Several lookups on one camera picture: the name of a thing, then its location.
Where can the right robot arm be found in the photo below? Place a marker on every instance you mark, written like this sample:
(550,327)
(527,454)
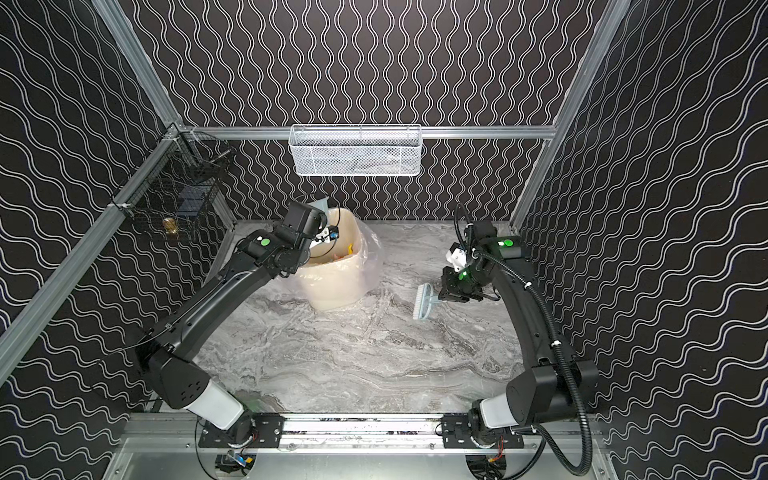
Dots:
(555,384)

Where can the teal hand brush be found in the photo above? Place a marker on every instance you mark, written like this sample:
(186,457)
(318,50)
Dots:
(426,298)

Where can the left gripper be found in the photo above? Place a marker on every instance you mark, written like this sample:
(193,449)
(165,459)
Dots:
(321,222)

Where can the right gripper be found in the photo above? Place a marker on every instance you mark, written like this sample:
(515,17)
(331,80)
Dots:
(456,289)

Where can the brass object in basket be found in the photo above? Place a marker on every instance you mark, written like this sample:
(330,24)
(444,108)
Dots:
(170,226)

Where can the clear plastic bin liner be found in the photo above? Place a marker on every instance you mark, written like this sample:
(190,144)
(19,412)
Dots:
(372,265)

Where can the cream plastic waste bin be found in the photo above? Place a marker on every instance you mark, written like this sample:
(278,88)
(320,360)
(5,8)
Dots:
(327,283)

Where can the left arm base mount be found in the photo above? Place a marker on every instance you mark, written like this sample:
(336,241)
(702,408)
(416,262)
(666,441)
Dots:
(252,432)

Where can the aluminium front rail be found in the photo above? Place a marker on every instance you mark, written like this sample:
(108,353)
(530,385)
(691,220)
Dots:
(326,434)

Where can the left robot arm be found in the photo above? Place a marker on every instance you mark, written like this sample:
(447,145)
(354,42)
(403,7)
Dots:
(166,356)

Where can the teal dustpan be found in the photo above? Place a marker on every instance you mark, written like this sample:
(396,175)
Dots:
(321,204)

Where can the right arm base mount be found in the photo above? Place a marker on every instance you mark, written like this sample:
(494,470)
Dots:
(474,432)

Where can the black wire basket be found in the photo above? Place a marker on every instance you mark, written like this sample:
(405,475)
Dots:
(183,185)

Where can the white wire basket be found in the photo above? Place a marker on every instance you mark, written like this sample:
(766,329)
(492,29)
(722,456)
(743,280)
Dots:
(356,150)

